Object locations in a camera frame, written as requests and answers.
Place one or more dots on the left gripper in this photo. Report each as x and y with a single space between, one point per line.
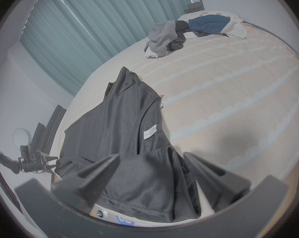
37 162

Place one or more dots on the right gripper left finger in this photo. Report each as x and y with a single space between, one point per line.
97 182

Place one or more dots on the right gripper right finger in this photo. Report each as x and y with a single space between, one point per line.
209 182

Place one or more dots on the black T-shirt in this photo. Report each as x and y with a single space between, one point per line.
119 123

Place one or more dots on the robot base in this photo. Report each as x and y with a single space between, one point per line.
107 216

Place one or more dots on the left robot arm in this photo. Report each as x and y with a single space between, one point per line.
9 164

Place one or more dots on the bed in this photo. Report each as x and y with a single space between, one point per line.
226 83

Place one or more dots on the pile of clothes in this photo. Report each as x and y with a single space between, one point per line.
161 33

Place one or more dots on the round white mirror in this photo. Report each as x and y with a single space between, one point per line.
22 136

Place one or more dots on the black chest of drawers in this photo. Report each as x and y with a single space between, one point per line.
54 123

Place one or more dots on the blue-green curtain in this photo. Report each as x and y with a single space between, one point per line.
129 13
55 53

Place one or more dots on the white printed pillow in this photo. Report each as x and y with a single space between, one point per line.
194 14

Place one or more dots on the grey bedside table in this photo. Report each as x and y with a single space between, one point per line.
194 7

